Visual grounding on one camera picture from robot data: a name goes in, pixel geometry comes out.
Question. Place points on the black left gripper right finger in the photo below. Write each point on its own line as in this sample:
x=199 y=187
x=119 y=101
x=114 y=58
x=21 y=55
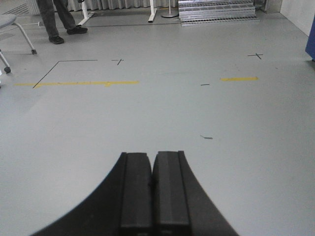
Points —
x=181 y=206

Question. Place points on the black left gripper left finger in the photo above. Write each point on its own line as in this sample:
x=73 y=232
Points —
x=120 y=206

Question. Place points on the white desk leg left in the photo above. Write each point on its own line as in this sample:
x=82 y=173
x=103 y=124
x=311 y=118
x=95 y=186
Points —
x=86 y=14

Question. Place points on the white desk leg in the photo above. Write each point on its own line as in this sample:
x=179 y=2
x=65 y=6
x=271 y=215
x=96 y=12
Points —
x=153 y=10
x=86 y=14

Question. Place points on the metal grating steps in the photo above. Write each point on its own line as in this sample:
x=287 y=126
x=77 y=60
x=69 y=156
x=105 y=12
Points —
x=205 y=12

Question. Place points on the round floor stand base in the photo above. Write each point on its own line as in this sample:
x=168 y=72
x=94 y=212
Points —
x=170 y=13

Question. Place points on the white desk leg right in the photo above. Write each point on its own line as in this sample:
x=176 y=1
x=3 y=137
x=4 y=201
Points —
x=153 y=10

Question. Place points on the blue object at right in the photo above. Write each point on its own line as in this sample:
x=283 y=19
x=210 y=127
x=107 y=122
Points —
x=310 y=47

